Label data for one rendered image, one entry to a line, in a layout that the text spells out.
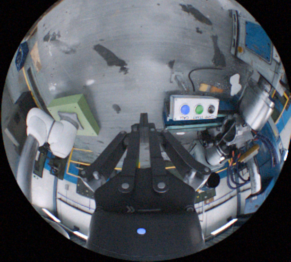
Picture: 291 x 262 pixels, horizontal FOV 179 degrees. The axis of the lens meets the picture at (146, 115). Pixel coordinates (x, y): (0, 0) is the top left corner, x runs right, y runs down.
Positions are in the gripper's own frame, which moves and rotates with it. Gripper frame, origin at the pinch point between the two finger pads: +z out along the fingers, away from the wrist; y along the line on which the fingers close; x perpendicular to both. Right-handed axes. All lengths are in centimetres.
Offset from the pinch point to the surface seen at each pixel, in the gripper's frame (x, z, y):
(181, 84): 6.2, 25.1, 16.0
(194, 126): -20, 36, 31
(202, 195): -335, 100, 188
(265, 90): 12, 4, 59
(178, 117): -2.4, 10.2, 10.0
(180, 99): 3.0, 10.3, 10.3
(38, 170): -344, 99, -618
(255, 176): -34, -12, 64
